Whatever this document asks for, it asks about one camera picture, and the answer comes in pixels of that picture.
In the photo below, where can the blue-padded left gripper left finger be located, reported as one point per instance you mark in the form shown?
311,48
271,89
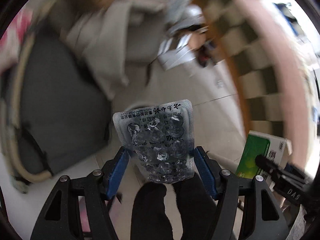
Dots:
60,215

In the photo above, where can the beige cloth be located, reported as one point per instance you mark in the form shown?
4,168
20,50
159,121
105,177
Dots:
129,31

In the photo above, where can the grey folded cot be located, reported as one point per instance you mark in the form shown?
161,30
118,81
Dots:
53,114

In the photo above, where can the person's black trouser legs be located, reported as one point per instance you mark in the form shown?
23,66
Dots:
153,218

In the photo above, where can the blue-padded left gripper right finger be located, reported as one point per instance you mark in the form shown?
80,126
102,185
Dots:
262,217

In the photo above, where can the pink flower tissue pack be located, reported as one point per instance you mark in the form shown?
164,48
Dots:
13,37

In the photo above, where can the green white box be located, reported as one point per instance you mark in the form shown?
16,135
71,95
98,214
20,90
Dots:
275,149

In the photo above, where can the silver pill blister pack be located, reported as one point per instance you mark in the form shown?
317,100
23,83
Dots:
160,140

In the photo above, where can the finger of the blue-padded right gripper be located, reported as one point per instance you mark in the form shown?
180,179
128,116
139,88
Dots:
291,173

